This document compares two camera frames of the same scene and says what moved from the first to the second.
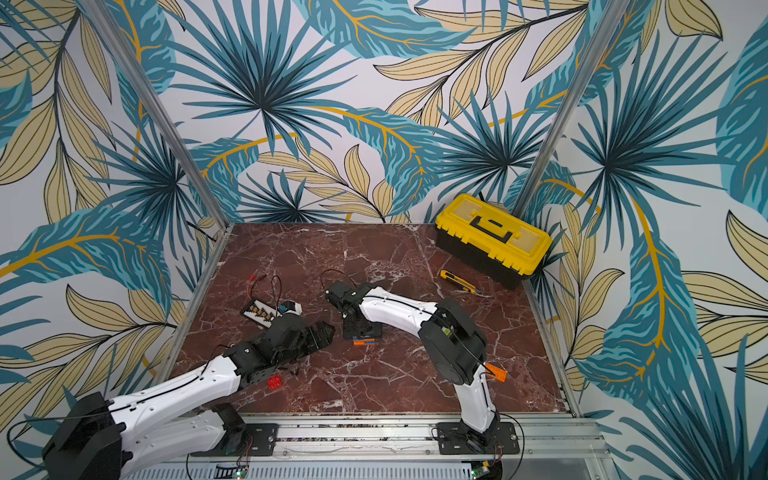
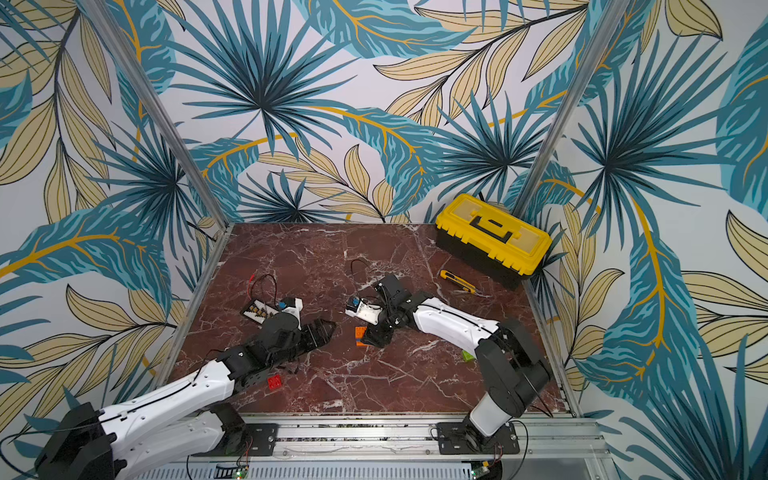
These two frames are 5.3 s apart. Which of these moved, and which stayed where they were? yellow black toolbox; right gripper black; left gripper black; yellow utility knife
Moved: right gripper black
Stayed: yellow black toolbox; left gripper black; yellow utility knife
